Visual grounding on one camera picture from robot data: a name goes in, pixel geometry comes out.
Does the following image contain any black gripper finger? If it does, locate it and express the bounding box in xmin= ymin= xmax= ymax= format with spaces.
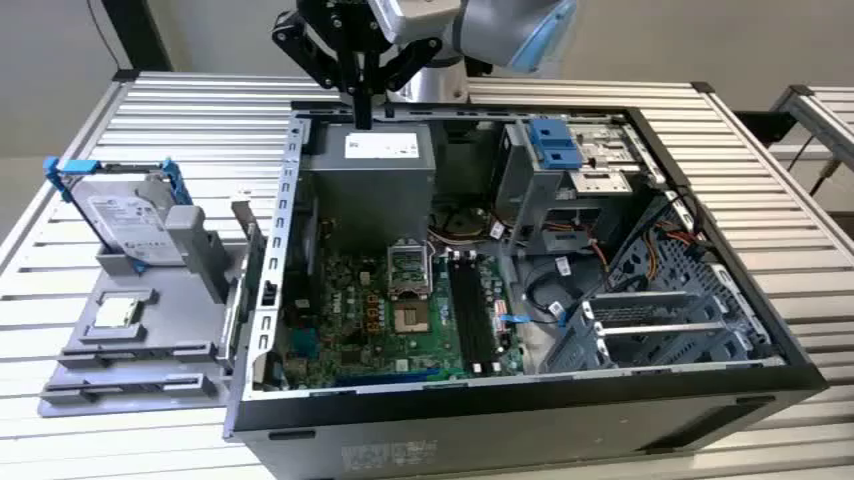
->
xmin=270 ymin=9 xmax=367 ymax=130
xmin=365 ymin=37 xmax=447 ymax=130

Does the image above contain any hard disk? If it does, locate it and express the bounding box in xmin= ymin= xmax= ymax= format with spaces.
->
xmin=43 ymin=157 xmax=195 ymax=275

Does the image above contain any orange power wire black plug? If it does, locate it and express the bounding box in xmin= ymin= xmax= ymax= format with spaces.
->
xmin=584 ymin=219 xmax=716 ymax=294

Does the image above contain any metal disk bay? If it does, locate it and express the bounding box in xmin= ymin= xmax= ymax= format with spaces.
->
xmin=544 ymin=289 xmax=776 ymax=374

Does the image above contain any blue plastic drive latch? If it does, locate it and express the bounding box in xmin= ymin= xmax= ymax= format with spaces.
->
xmin=530 ymin=118 xmax=580 ymax=170

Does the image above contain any grey power supply unit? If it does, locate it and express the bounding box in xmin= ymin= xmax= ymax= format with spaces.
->
xmin=311 ymin=123 xmax=438 ymax=251

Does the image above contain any grey metal drive cage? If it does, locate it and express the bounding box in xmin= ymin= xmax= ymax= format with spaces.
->
xmin=493 ymin=117 xmax=660 ymax=256

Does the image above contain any metal socket cover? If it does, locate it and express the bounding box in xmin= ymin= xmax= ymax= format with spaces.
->
xmin=386 ymin=239 xmax=435 ymax=300

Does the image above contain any green graphics card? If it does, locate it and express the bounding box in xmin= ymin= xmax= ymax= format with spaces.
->
xmin=223 ymin=198 xmax=269 ymax=361

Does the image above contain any CPU socket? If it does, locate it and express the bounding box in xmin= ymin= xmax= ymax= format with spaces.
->
xmin=391 ymin=299 xmax=433 ymax=335

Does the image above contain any black RAM slot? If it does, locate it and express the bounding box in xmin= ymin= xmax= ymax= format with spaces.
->
xmin=455 ymin=252 xmax=489 ymax=377
xmin=465 ymin=252 xmax=497 ymax=377
xmin=447 ymin=252 xmax=481 ymax=377

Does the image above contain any green motherboard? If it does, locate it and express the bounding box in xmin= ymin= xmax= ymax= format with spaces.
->
xmin=279 ymin=244 xmax=529 ymax=389

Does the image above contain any grey plastic parts rack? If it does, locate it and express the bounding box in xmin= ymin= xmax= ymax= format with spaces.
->
xmin=38 ymin=197 xmax=269 ymax=419

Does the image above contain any silver CPU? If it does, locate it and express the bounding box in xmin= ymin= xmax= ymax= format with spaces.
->
xmin=93 ymin=298 xmax=146 ymax=329

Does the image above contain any blue expansion slot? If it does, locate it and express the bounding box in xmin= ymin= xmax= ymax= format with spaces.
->
xmin=333 ymin=368 xmax=446 ymax=387

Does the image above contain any black open PC case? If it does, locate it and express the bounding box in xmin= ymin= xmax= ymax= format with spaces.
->
xmin=222 ymin=99 xmax=832 ymax=480

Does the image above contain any black metal post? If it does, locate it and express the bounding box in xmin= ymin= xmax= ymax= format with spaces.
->
xmin=99 ymin=0 xmax=175 ymax=81

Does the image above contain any yellow black wire bundle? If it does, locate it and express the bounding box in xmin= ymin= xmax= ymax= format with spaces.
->
xmin=426 ymin=206 xmax=510 ymax=250

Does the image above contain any black looped wire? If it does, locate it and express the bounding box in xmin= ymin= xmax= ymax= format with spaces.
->
xmin=524 ymin=257 xmax=606 ymax=329

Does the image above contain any black data wire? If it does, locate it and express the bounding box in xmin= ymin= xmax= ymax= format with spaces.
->
xmin=664 ymin=184 xmax=706 ymax=251

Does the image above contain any aluminium frame rail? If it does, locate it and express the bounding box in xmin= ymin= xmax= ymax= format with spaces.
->
xmin=770 ymin=84 xmax=854 ymax=216

